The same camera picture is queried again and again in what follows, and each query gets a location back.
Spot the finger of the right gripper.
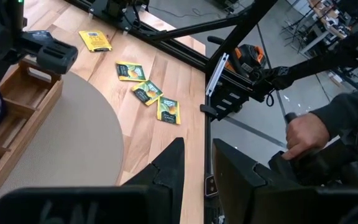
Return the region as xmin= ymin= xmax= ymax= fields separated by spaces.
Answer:
xmin=0 ymin=57 xmax=12 ymax=90

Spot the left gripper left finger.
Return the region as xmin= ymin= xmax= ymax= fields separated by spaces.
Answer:
xmin=122 ymin=137 xmax=185 ymax=224

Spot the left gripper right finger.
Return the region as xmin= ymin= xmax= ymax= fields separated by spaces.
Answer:
xmin=213 ymin=139 xmax=318 ymax=224

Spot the person's forearm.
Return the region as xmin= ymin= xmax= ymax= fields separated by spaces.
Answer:
xmin=310 ymin=89 xmax=358 ymax=139

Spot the plain yellow tea bag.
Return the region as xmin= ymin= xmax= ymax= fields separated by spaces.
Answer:
xmin=78 ymin=29 xmax=113 ymax=53

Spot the wooden compartment tea box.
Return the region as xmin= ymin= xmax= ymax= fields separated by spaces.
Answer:
xmin=0 ymin=57 xmax=64 ymax=216

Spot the green yellow tea bag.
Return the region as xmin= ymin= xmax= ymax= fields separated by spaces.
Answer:
xmin=131 ymin=80 xmax=163 ymax=106
xmin=156 ymin=96 xmax=181 ymax=125
xmin=116 ymin=61 xmax=147 ymax=82

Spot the person's hand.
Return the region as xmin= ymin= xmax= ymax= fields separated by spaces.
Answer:
xmin=280 ymin=111 xmax=331 ymax=161

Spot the round grey table mat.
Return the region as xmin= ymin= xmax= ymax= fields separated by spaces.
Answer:
xmin=0 ymin=70 xmax=125 ymax=224

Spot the white light bar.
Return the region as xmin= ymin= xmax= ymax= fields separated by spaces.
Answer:
xmin=204 ymin=52 xmax=230 ymax=98

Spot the orange black tool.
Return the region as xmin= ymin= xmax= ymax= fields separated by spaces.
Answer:
xmin=224 ymin=43 xmax=267 ymax=82

